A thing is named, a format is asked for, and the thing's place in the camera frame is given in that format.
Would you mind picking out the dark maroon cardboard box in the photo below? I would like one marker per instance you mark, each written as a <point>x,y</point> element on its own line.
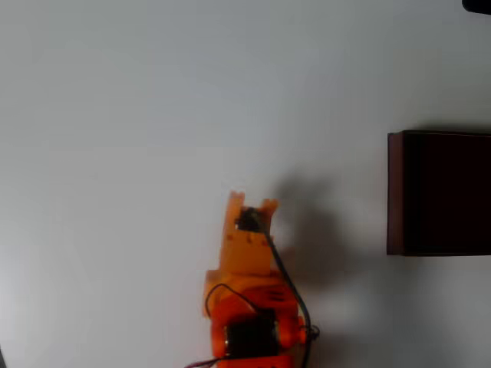
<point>441,195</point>

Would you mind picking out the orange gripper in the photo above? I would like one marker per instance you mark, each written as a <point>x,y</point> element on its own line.
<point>246,251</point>

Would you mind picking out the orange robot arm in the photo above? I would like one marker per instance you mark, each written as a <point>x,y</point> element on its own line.
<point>285,333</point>

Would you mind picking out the black object at corner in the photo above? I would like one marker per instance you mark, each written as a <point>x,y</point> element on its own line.
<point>477,5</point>

